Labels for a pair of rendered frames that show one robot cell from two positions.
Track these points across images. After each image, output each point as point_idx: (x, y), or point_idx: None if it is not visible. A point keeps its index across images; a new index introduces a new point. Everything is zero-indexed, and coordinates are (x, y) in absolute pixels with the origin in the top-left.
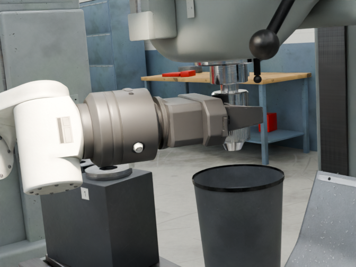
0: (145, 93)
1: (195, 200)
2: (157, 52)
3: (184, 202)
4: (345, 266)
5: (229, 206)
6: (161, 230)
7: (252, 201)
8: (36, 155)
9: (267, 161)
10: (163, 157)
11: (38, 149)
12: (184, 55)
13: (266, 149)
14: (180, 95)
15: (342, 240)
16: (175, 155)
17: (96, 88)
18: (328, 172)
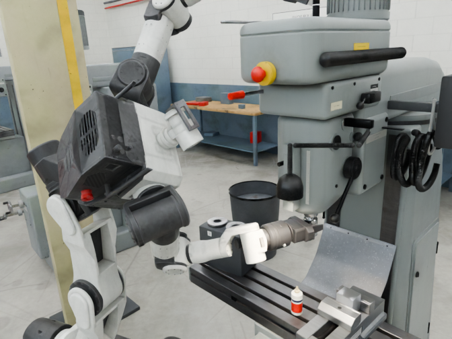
0: (286, 224)
1: (216, 192)
2: (179, 85)
3: (209, 194)
4: (338, 266)
5: (251, 208)
6: (200, 214)
7: (265, 205)
8: (253, 252)
9: (257, 164)
10: (188, 159)
11: (254, 250)
12: (300, 212)
13: (256, 156)
14: (291, 218)
15: (337, 255)
16: (196, 158)
17: None
18: (330, 224)
